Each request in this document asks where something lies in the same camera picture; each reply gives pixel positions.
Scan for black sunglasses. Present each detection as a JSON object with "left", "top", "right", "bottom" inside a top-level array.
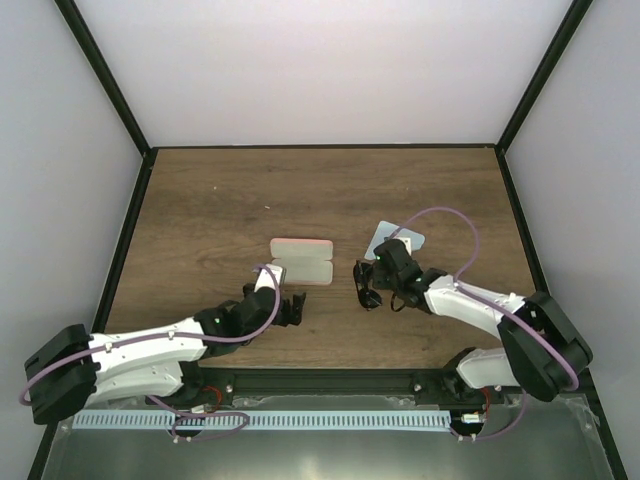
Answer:
[{"left": 352, "top": 258, "right": 406, "bottom": 312}]

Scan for pink glasses case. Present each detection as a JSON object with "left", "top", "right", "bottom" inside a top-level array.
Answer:
[{"left": 270, "top": 238, "right": 334, "bottom": 286}]

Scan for light blue cleaning cloth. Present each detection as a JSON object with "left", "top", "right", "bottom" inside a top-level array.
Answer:
[{"left": 364, "top": 221, "right": 425, "bottom": 260}]

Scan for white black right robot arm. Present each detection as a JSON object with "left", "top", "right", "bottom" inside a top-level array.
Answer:
[{"left": 353, "top": 239, "right": 593, "bottom": 403}]

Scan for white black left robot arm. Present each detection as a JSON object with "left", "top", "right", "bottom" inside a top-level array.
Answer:
[{"left": 19, "top": 284, "right": 306, "bottom": 425}]

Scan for metal front tray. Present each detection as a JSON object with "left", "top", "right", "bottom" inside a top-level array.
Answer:
[{"left": 41, "top": 395, "right": 616, "bottom": 479}]

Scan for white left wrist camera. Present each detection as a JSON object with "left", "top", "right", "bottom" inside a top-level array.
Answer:
[{"left": 253, "top": 264, "right": 286, "bottom": 292}]

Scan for black front mounting rail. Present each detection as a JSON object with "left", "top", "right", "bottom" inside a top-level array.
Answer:
[{"left": 59, "top": 367, "right": 594, "bottom": 407}]

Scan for black left table rail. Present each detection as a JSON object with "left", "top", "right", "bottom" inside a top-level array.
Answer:
[{"left": 90, "top": 148, "right": 158, "bottom": 334}]

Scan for black table rail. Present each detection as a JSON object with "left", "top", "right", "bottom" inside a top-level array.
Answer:
[
  {"left": 90, "top": 148, "right": 158, "bottom": 334},
  {"left": 495, "top": 147, "right": 574, "bottom": 369}
]

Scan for black right table rail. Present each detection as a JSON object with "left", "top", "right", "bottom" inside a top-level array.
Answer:
[{"left": 495, "top": 147, "right": 574, "bottom": 369}]

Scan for light blue slotted cable duct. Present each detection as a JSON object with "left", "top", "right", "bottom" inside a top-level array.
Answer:
[{"left": 72, "top": 410, "right": 451, "bottom": 433}]

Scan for black right frame post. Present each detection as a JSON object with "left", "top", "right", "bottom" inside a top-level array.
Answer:
[{"left": 495, "top": 0, "right": 593, "bottom": 156}]

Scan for black frame post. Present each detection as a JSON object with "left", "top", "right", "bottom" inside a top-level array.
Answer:
[
  {"left": 54, "top": 0, "right": 151, "bottom": 157},
  {"left": 495, "top": 0, "right": 593, "bottom": 156}
]

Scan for black left frame post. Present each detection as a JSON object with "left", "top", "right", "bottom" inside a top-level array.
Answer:
[{"left": 54, "top": 0, "right": 151, "bottom": 157}]

